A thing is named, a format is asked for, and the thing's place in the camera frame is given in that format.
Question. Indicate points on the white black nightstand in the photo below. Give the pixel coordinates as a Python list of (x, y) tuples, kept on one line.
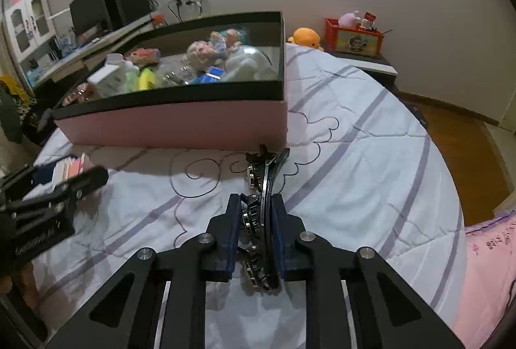
[(377, 68)]

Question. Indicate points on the white plush toy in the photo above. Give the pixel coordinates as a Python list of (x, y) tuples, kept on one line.
[(248, 64)]

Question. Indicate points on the striped white bed quilt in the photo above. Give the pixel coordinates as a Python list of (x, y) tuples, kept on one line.
[(362, 172)]

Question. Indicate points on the white glass door cabinet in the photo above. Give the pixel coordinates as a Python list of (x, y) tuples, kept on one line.
[(29, 26)]

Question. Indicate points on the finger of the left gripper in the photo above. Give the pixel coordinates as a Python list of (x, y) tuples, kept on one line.
[(19, 183), (74, 189)]

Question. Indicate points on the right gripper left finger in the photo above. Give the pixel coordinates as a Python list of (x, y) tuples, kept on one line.
[(151, 288)]

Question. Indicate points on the yellow tube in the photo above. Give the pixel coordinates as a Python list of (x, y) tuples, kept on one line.
[(146, 80)]

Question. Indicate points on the clear plastic cup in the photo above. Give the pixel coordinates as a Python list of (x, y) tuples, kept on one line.
[(175, 75)]

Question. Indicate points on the rose gold metal tin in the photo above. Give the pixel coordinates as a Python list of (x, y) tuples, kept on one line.
[(82, 93)]

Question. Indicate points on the pink black storage box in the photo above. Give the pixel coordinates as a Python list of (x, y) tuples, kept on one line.
[(228, 116)]

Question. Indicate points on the red toy crate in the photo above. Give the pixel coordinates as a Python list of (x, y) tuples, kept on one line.
[(353, 33)]

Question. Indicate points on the blue long package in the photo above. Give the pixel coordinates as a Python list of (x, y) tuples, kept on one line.
[(209, 75)]

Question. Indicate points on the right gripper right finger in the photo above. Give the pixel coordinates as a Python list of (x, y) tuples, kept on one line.
[(352, 298)]

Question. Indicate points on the black computer monitor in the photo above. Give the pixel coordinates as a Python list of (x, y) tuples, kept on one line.
[(89, 13)]

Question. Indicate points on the orange plush toy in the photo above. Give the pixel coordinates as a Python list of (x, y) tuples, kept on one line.
[(307, 37)]

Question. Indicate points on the white plug adapter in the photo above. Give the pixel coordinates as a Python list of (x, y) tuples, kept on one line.
[(116, 77)]

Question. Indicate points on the black rhinestone hair clip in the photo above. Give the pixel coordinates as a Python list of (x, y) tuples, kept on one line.
[(256, 248)]

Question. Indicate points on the pink pillow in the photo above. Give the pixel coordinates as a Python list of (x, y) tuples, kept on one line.
[(489, 284)]

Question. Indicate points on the white desk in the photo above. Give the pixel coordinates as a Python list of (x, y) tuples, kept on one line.
[(93, 53)]

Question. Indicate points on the pink white block toy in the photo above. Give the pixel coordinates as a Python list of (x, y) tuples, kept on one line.
[(70, 167)]

